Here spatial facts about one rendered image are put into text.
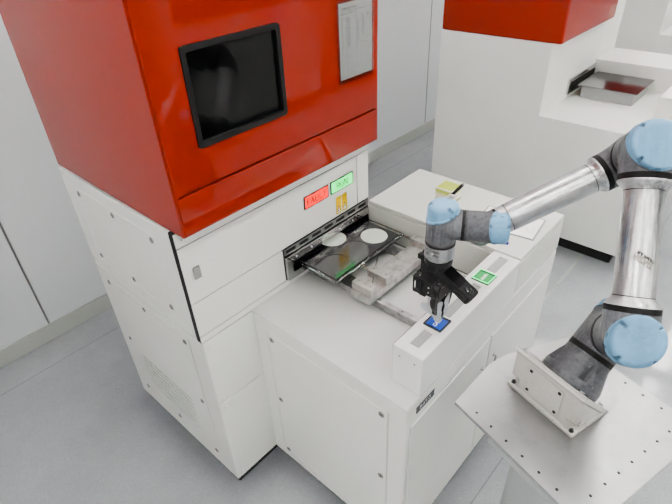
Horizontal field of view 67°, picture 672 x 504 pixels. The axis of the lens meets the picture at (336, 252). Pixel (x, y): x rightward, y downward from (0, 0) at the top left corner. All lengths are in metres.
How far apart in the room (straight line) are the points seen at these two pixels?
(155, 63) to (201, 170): 0.28
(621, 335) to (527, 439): 0.36
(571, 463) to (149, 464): 1.70
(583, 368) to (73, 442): 2.12
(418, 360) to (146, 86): 0.91
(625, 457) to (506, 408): 0.28
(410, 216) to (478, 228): 0.69
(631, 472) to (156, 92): 1.37
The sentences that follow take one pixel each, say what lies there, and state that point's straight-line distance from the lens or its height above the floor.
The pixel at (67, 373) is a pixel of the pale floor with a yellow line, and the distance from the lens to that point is 3.00.
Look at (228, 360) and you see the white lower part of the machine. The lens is 1.77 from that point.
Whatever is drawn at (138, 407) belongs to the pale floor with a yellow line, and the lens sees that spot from 2.68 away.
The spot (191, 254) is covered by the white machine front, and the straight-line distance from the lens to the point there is 1.47.
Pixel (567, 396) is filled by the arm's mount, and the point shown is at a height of 0.93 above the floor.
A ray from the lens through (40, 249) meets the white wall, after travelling 2.99.
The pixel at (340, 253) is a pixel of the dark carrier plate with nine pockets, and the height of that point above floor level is 0.90.
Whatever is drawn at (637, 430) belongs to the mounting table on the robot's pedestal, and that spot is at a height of 0.82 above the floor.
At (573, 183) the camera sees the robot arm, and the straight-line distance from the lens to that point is 1.40.
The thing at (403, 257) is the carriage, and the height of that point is 0.88.
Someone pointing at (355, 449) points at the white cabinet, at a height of 0.47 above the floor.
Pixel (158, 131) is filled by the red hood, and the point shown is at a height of 1.52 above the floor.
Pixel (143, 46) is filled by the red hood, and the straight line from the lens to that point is 1.21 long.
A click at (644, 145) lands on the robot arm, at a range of 1.28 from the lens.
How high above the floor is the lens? 1.94
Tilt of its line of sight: 35 degrees down
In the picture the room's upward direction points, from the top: 3 degrees counter-clockwise
